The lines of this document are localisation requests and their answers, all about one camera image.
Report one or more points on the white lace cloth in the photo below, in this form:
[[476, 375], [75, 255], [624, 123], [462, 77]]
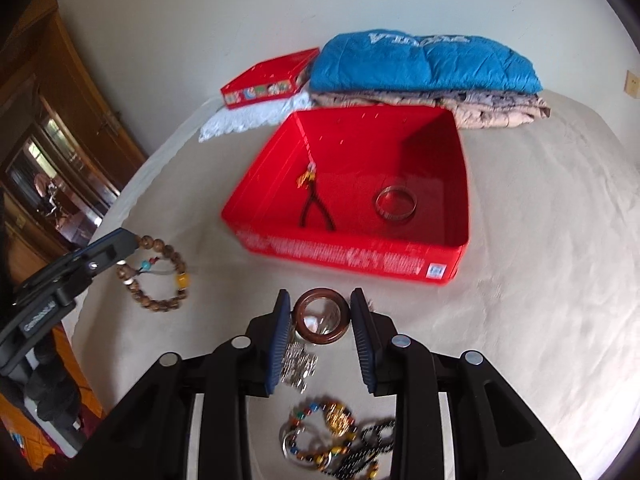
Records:
[[240, 117]]

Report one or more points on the grey patterned garment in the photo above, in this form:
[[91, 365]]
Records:
[[480, 96]]

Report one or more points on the brown wooden bangle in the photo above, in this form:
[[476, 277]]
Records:
[[300, 327]]

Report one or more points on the beige bed sheet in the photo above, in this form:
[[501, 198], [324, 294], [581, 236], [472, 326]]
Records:
[[540, 240]]

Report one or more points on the person's left hand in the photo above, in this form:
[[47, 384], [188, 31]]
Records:
[[52, 385]]

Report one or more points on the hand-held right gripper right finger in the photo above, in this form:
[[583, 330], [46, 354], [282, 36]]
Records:
[[362, 347]]

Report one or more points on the blue quilted jacket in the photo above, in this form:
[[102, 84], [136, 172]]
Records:
[[420, 62]]

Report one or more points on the wooden cabinet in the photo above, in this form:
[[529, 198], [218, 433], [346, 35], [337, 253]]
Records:
[[60, 125]]

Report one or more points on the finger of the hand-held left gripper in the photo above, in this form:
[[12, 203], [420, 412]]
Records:
[[112, 249]]

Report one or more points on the silver metal bangle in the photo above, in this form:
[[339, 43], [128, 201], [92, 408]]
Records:
[[395, 216]]

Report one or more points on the red box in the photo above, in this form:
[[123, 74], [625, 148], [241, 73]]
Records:
[[350, 200]]

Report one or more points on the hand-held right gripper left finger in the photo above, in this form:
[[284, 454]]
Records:
[[280, 347]]

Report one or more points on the red cartoon print box lid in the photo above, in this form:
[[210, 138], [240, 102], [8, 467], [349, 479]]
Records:
[[265, 77]]

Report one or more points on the wall socket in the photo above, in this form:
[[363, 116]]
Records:
[[633, 82]]

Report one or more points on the beige padded jacket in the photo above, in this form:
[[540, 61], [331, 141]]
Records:
[[500, 110]]

